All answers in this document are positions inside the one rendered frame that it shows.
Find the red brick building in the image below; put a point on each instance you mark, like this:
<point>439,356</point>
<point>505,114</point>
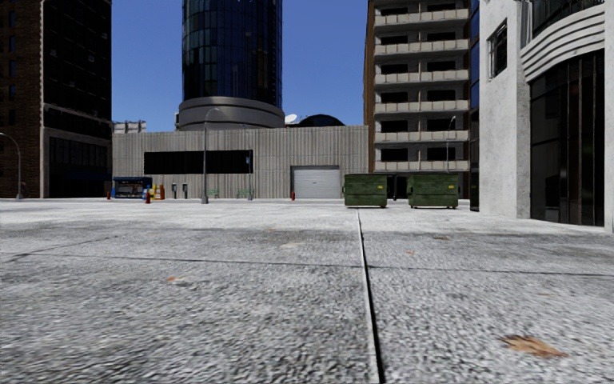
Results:
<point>29,96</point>

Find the blue booth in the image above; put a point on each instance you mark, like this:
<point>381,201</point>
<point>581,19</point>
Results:
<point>130,187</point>

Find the grey street lamp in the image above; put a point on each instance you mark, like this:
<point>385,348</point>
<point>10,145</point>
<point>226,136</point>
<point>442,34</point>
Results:
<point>18,168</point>
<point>447,144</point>
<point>205,158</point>

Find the orange newspaper box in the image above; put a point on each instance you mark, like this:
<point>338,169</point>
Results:
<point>161,192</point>

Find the green dumpster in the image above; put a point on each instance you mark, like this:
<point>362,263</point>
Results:
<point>433,190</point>
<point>365,190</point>

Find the yellow newspaper box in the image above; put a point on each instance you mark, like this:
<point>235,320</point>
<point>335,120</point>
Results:
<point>154,192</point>

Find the sign on a post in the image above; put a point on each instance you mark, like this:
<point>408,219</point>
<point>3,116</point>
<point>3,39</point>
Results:
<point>250,175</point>

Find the glass tower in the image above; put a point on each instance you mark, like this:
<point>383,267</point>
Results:
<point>231,53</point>

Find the grey ribbed concrete building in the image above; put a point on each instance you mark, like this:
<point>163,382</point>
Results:
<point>273,146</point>

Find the concrete building with balconies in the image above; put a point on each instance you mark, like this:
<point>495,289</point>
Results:
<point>417,77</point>

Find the row of buildings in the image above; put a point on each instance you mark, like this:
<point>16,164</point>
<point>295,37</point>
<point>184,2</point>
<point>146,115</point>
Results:
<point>128,126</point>

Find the pale concrete building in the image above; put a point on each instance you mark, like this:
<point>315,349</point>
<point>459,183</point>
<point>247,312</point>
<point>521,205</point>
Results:
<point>503,125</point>

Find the dark box on a post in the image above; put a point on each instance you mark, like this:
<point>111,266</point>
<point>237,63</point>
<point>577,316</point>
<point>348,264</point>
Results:
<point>174,190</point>
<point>184,190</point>

